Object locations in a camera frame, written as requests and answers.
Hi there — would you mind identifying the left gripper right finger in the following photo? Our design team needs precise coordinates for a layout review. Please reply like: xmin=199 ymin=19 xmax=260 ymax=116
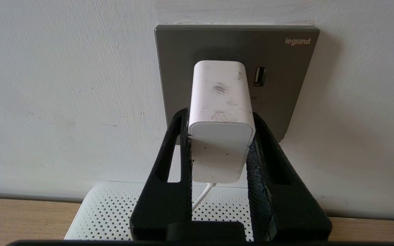
xmin=246 ymin=112 xmax=333 ymax=242

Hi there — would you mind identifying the grey wall socket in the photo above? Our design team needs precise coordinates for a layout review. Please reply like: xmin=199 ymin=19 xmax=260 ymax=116
xmin=154 ymin=24 xmax=320 ymax=146

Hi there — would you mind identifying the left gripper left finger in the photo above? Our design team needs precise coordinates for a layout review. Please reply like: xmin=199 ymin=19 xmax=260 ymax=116
xmin=130 ymin=107 xmax=193 ymax=241

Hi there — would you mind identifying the thin white adapter cable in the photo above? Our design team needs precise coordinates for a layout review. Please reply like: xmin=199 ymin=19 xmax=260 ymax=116
xmin=192 ymin=182 xmax=217 ymax=211

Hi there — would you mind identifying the white power adapter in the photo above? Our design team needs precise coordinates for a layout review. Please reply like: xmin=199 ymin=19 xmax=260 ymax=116
xmin=187 ymin=60 xmax=256 ymax=184

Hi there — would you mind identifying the white router with antennas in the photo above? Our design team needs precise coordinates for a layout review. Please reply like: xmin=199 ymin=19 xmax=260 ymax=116
xmin=64 ymin=181 xmax=262 ymax=241

